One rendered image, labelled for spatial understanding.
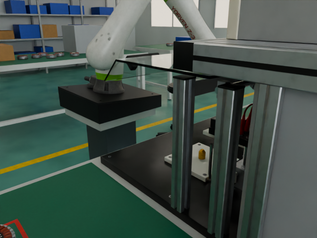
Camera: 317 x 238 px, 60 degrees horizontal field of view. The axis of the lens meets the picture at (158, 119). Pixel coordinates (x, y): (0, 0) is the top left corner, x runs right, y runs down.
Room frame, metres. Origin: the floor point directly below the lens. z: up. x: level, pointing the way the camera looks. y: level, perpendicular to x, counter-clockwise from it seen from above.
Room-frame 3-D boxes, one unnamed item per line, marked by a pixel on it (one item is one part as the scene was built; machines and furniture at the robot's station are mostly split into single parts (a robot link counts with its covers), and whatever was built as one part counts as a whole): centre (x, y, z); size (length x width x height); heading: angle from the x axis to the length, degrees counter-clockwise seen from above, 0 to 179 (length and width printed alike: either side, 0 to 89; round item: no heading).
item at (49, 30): (6.66, 2.60, 0.92); 0.40 x 0.36 x 0.28; 42
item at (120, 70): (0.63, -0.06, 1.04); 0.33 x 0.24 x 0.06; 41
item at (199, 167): (0.69, -0.12, 0.78); 0.15 x 0.15 x 0.01; 41
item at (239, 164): (0.59, -0.22, 0.80); 0.07 x 0.05 x 0.06; 131
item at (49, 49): (6.57, 2.68, 0.43); 0.42 x 0.28 x 0.30; 43
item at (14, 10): (6.26, 3.03, 1.41); 0.42 x 0.28 x 0.26; 43
